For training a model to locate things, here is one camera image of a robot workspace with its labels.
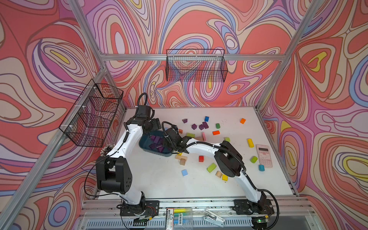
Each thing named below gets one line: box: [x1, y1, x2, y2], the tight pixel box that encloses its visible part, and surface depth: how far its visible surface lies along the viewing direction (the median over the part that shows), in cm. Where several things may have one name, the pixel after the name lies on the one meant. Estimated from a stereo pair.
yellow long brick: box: [247, 138, 255, 149], surface depth 100 cm
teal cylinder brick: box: [258, 164, 265, 172], surface depth 88 cm
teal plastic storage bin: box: [138, 130, 173, 157], surface depth 98 cm
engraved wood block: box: [174, 154, 188, 162], surface depth 93 cm
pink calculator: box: [255, 144, 273, 169], surface depth 93 cm
